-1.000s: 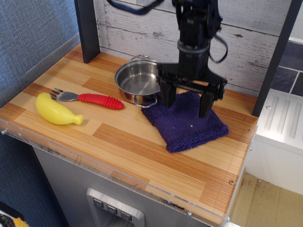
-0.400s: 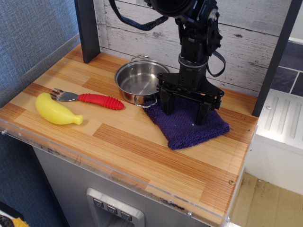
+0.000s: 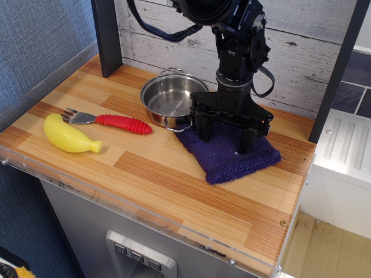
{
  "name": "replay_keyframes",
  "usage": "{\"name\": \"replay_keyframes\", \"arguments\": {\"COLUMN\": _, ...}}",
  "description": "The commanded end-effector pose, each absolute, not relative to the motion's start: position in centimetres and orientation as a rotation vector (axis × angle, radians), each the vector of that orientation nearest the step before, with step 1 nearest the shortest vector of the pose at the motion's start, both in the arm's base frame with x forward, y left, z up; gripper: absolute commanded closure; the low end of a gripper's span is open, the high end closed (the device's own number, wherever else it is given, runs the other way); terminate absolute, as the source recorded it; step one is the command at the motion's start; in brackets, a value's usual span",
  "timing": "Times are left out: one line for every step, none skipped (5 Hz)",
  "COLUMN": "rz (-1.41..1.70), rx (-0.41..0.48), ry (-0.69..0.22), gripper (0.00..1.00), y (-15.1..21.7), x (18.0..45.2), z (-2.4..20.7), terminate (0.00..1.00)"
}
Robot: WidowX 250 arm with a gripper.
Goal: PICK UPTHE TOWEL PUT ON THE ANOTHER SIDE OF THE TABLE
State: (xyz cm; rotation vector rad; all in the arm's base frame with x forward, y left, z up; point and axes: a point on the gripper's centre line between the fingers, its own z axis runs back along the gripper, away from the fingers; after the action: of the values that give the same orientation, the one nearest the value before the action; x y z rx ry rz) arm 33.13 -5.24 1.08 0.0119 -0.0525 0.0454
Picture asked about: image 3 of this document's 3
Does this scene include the clear acrylic edge guard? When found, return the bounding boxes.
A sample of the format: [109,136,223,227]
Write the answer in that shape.
[1,137,315,277]

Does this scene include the silver dispenser button panel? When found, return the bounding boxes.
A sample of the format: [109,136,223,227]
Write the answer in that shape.
[106,230,178,277]

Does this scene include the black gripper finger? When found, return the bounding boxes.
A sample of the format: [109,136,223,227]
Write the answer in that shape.
[195,111,214,142]
[239,127,259,154]

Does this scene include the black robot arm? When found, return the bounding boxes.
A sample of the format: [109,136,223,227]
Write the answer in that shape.
[173,1,273,153]

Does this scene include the dark grey post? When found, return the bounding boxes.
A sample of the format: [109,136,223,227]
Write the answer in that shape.
[91,0,122,78]
[308,0,370,143]

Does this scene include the yellow plastic banana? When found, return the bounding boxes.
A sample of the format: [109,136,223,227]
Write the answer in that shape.
[43,114,102,153]

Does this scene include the yellow object bottom left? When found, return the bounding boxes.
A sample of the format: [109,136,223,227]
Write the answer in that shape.
[15,266,36,278]

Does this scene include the white ribbed sink unit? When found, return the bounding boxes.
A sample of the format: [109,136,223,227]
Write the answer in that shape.
[300,109,370,238]

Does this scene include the dark grey right post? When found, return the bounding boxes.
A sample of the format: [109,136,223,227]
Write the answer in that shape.
[308,0,370,143]

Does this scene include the red handled metal fork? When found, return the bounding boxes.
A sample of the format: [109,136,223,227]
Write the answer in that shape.
[61,108,152,135]

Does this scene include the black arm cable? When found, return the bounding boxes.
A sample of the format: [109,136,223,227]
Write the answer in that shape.
[126,0,275,98]

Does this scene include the blue purple terry cloth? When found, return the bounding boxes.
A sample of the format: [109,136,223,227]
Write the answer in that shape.
[176,122,281,185]

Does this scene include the dark grey left post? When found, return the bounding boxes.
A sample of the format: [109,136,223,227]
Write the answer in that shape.
[91,0,122,78]

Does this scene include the stainless steel pot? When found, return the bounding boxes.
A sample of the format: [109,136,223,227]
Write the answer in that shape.
[140,67,209,133]

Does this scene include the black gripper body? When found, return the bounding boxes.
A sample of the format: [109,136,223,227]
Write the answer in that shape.
[191,78,273,137]

